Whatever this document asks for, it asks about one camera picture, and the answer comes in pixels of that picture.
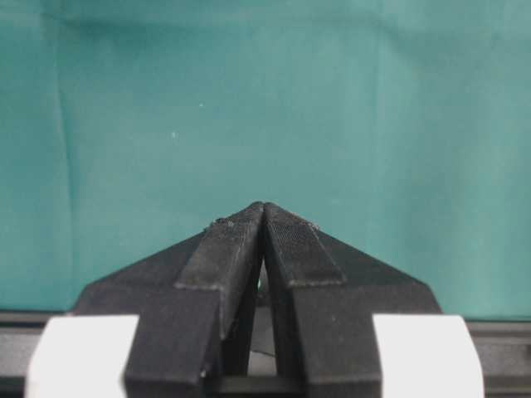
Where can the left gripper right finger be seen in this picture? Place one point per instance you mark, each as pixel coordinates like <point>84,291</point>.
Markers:
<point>324,293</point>

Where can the green table cloth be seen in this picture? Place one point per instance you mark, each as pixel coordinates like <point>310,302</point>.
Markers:
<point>399,127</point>

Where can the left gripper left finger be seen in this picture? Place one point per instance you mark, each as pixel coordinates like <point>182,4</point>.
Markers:
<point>195,301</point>

